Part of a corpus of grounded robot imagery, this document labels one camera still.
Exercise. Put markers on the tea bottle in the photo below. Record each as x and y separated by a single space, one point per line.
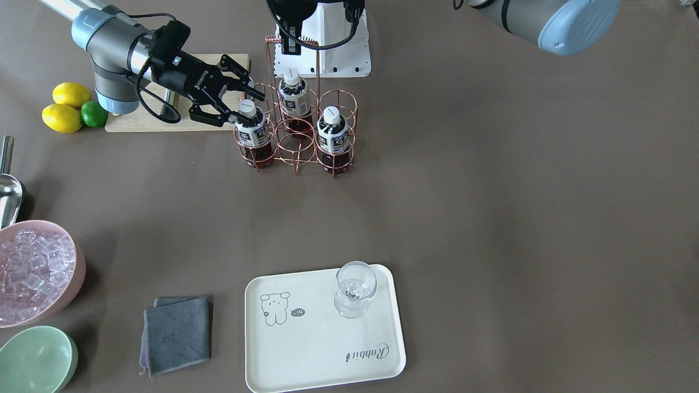
295 102
332 141
252 132

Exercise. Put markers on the grey folded cloth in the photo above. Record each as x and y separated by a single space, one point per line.
176 334

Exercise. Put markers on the yellow lemon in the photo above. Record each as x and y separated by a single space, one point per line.
62 118
72 94

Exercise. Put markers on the green bowl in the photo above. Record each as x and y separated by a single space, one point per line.
38 359

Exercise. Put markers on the green lime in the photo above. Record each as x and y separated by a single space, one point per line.
93 114

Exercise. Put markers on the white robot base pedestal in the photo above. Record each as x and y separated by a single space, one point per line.
326 26

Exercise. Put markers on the copper wire bottle basket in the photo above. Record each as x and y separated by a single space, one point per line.
290 150

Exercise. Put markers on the steel cylinder muddler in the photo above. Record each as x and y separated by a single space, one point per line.
171 97

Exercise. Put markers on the upper yellow lemon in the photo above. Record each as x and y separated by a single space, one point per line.
72 94

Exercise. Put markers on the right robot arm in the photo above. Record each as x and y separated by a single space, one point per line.
126 56

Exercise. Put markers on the cream rabbit tray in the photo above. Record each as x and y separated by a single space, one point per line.
296 340

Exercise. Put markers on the wooden cutting board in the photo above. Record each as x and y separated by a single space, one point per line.
140 121

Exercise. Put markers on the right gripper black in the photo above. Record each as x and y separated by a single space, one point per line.
188 81

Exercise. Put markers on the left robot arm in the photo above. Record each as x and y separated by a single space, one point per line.
564 28

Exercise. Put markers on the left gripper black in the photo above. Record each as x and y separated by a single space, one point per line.
291 34

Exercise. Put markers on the lower yellow lemon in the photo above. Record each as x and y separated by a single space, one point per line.
62 118

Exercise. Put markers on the clear wine glass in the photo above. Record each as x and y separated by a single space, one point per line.
355 287

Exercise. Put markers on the steel ice scoop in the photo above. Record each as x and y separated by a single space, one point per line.
12 190

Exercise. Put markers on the pink bowl of ice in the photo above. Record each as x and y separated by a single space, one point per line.
43 269

